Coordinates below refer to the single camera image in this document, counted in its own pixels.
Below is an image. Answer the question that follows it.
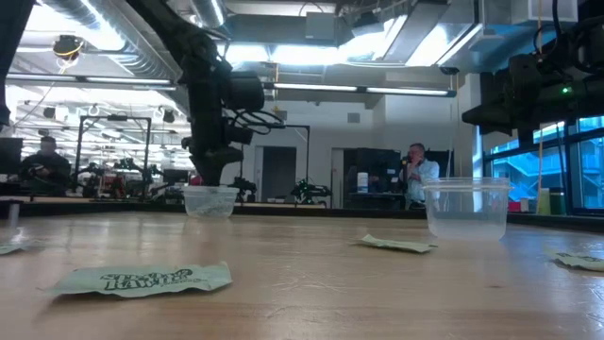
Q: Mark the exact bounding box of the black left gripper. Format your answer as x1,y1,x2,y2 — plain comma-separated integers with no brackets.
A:
181,84,255,187

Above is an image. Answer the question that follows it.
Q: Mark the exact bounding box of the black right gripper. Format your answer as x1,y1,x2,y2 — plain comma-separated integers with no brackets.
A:
461,70,587,143

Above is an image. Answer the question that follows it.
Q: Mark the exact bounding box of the green packet with bold print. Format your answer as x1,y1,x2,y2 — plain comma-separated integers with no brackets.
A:
42,262,234,299

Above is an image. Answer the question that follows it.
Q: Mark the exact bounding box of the green sweetener packet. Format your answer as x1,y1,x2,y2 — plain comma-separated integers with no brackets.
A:
544,245,604,273
359,234,439,254
0,241,35,257

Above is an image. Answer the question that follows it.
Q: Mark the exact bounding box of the small clear plastic bin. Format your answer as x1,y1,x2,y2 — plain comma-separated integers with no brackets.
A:
181,184,241,220

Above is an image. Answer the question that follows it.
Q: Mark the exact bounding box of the black cabinet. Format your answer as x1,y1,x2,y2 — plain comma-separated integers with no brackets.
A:
406,148,455,179
343,147,403,210

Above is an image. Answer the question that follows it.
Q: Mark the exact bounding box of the grey door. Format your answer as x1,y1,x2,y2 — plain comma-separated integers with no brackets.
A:
260,145,298,203

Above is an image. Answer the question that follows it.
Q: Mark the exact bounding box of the long ceiling light fixture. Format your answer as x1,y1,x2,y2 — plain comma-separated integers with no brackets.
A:
5,73,457,98

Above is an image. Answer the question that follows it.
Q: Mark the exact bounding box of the person in light top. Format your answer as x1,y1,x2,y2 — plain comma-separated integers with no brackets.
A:
399,143,441,210

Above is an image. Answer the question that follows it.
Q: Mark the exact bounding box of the large clear plastic bin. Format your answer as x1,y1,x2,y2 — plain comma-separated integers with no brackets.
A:
418,177,513,242

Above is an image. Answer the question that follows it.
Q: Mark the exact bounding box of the yellow-green cup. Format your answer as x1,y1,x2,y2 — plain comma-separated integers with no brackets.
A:
537,187,552,216

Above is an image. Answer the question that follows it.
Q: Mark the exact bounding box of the background robot with green lights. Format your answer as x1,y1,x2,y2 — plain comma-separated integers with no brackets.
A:
290,178,332,205

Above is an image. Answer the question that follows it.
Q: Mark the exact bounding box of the dark green cup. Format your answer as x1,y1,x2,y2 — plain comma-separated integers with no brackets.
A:
549,187,566,216

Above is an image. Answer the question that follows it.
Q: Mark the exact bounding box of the person in dark top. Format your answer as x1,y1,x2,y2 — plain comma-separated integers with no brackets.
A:
18,136,73,197

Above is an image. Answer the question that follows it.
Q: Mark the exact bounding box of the black ceiling dome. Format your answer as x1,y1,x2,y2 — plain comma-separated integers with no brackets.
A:
51,34,85,62

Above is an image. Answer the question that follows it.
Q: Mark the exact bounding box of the black computer monitor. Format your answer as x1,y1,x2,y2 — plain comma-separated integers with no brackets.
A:
0,137,24,176

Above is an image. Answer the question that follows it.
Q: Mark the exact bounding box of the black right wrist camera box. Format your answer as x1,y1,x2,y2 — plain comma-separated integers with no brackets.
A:
508,51,542,79

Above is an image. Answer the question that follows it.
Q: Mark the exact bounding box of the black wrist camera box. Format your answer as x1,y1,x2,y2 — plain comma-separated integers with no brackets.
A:
508,51,542,79
228,70,266,112

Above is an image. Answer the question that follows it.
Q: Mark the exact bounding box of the yellow hanging cord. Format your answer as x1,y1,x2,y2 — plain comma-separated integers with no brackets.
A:
536,0,545,214

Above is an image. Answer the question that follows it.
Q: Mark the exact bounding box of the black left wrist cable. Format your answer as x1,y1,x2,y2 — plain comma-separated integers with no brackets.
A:
226,109,285,137

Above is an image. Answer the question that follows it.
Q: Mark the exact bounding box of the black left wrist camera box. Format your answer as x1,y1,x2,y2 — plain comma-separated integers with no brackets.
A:
228,70,266,112

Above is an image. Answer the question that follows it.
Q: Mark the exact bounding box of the black metal frame stand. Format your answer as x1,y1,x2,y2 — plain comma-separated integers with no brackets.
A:
75,115,152,199
240,123,311,190

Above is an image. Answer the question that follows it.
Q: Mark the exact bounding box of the silver ceiling duct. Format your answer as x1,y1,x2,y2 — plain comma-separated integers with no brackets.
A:
191,0,227,28

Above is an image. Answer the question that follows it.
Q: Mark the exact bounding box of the grey metal post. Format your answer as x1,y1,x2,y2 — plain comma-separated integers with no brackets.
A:
7,199,23,228

